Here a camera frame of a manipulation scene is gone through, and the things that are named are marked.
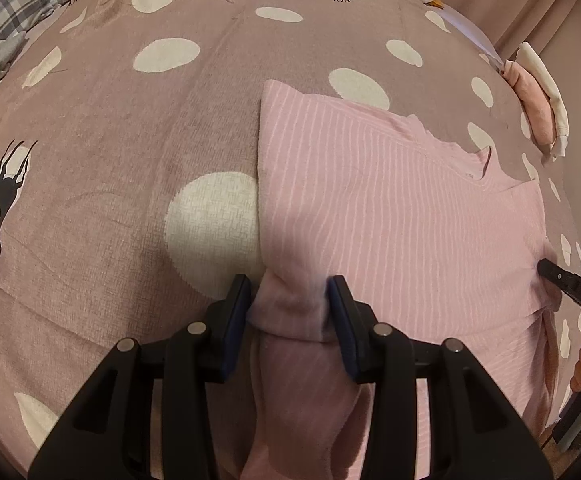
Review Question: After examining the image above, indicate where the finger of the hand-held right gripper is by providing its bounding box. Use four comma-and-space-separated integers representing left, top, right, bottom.
535, 258, 581, 313

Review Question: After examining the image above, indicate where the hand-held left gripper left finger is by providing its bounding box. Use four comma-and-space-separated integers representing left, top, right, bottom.
28, 274, 254, 480

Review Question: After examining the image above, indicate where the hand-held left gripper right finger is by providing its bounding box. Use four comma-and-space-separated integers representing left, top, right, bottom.
326, 275, 555, 480

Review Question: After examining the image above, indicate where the pink striped shirt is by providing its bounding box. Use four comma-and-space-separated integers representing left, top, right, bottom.
243, 79, 563, 480

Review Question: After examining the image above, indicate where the folded pink cloth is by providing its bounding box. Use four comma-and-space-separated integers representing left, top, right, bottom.
501, 60, 557, 146

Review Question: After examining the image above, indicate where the folded white cloth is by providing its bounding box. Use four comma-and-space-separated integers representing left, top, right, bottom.
515, 42, 570, 161

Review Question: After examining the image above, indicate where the polka dot blanket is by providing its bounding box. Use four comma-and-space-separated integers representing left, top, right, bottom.
0, 0, 581, 480

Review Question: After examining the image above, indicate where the pink bed sheet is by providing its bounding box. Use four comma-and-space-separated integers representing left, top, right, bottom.
440, 5, 503, 68

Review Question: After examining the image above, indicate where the pink curtain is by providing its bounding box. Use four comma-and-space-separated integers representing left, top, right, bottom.
440, 0, 581, 66

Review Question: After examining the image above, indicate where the grey cloth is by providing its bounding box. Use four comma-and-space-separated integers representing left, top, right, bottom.
0, 30, 28, 96

